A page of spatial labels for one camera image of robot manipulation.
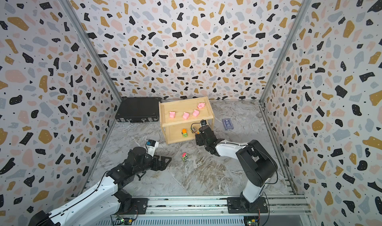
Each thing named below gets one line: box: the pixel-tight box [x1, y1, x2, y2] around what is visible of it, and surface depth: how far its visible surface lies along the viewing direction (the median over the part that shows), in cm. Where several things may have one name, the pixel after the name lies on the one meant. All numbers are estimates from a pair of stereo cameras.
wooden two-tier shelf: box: [158, 96, 215, 144], surface depth 90 cm
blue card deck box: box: [221, 117, 235, 131], surface depth 108 cm
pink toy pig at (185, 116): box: [182, 112, 190, 121], surface depth 85 cm
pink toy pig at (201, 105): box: [196, 102, 206, 110], surface depth 90 cm
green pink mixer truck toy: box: [181, 152, 189, 162], surface depth 91 cm
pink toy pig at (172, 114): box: [169, 111, 176, 119], surface depth 85 cm
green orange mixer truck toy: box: [181, 128, 189, 137], surface depth 99 cm
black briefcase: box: [114, 96, 163, 124], surface depth 112 cm
